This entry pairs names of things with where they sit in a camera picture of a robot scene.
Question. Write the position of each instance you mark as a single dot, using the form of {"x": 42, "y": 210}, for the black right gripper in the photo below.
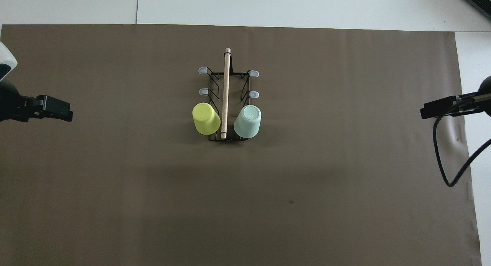
{"x": 475, "y": 103}

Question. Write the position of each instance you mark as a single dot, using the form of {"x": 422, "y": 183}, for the yellow plastic cup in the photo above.
{"x": 205, "y": 118}

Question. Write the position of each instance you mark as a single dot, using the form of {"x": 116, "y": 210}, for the brown paper table mat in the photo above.
{"x": 153, "y": 201}

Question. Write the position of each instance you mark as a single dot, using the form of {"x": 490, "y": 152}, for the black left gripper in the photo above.
{"x": 15, "y": 107}

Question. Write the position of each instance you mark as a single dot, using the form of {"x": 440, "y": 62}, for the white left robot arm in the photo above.
{"x": 5, "y": 61}

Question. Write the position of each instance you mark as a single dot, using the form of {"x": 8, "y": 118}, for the pale green plastic cup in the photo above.
{"x": 248, "y": 122}

